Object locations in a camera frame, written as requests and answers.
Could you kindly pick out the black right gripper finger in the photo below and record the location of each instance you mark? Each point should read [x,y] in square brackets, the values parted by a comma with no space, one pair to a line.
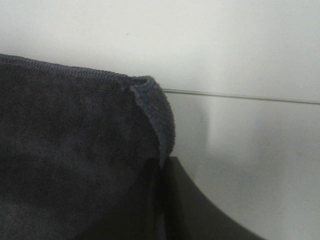
[190,215]

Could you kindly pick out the dark navy towel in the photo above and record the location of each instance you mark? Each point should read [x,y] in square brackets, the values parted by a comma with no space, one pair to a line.
[80,152]

